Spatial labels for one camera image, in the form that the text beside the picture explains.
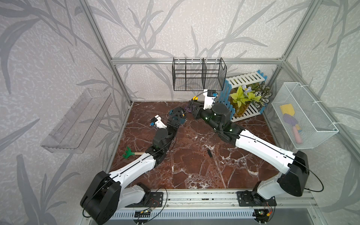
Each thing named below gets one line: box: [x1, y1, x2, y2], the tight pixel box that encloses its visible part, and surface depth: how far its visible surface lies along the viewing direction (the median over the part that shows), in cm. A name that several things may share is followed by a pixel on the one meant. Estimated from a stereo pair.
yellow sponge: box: [279, 103, 295, 116], surface depth 88 cm
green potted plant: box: [229, 81, 273, 118], surface depth 91 cm
